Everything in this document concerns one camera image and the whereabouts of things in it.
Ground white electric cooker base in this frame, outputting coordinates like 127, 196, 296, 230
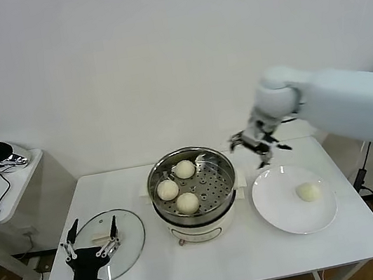
137, 168, 255, 253

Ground round white plate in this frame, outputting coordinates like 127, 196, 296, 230
247, 156, 342, 242

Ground white wall outlet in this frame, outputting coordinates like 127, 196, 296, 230
20, 225, 36, 242

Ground black cable with adapter block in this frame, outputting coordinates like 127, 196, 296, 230
348, 140, 373, 194

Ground white side table with headset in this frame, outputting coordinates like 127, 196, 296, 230
0, 143, 93, 280

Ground round glass lid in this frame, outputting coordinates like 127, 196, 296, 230
62, 205, 153, 280

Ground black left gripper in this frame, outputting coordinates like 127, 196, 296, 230
52, 213, 130, 280

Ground large white table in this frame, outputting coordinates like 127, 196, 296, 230
20, 126, 373, 280

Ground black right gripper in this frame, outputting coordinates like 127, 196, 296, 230
224, 112, 296, 175

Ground perforated steel steamer basket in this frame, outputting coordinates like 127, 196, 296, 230
141, 140, 242, 232

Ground white steamed baozi bun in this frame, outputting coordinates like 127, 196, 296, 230
155, 178, 182, 203
294, 180, 324, 205
174, 158, 197, 180
174, 190, 201, 217

